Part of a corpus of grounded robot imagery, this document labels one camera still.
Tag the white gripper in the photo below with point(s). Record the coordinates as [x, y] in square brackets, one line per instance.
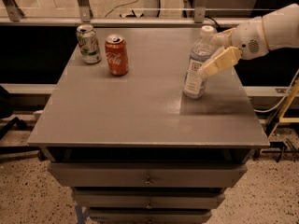
[249, 39]

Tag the clear blue plastic water bottle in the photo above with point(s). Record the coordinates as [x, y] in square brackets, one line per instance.
[202, 50]

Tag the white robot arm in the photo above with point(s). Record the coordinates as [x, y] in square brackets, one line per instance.
[281, 28]

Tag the red coke can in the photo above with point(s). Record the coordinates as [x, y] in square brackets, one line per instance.
[116, 53]

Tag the green white soda can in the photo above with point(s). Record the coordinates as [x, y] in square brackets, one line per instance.
[88, 44]

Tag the yellow metal stand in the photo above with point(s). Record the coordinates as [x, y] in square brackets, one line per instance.
[279, 118]

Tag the grey drawer cabinet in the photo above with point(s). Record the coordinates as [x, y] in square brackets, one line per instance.
[144, 116]

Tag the metal railing with glass panel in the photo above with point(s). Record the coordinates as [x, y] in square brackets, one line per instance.
[134, 13]

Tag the middle grey drawer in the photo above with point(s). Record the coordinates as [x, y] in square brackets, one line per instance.
[148, 199]

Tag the grey drawer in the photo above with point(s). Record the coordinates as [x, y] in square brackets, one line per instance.
[148, 199]
[147, 175]
[150, 216]

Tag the top grey drawer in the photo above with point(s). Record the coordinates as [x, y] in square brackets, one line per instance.
[147, 175]

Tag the bottom grey drawer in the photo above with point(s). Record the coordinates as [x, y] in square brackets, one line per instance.
[150, 216]

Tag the black office chair base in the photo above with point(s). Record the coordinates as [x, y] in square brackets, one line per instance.
[6, 110]

